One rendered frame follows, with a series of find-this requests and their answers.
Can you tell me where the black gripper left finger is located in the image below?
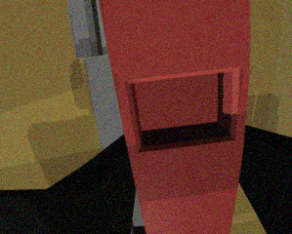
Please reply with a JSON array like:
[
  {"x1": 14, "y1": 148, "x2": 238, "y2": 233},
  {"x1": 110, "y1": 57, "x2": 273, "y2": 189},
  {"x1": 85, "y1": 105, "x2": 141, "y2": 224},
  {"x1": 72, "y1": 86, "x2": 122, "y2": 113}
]
[{"x1": 0, "y1": 134, "x2": 135, "y2": 234}]

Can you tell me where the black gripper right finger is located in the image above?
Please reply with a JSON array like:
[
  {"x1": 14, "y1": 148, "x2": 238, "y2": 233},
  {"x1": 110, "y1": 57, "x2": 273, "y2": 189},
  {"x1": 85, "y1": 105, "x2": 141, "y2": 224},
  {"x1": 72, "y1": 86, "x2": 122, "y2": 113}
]
[{"x1": 239, "y1": 125, "x2": 292, "y2": 234}]

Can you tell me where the red tapered block with square sockets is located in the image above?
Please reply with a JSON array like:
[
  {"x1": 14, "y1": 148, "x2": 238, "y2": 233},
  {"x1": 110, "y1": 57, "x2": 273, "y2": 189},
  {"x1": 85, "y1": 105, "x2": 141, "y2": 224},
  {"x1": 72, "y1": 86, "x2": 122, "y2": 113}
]
[{"x1": 99, "y1": 0, "x2": 251, "y2": 234}]

